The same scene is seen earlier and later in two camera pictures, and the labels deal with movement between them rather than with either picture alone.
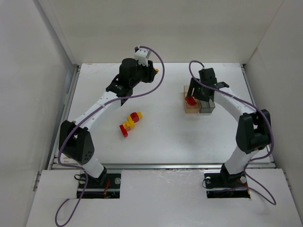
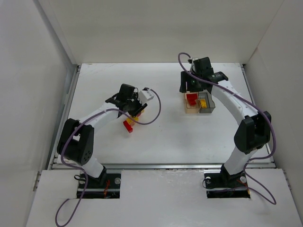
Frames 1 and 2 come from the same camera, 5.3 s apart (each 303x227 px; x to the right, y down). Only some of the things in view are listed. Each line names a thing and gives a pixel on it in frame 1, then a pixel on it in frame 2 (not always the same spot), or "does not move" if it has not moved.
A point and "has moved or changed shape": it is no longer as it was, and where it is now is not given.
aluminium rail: (165, 166) does not move
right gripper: (197, 90) to (189, 85)
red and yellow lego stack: (132, 120) has moved or changed shape
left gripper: (149, 72) to (136, 109)
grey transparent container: (207, 107) does not move
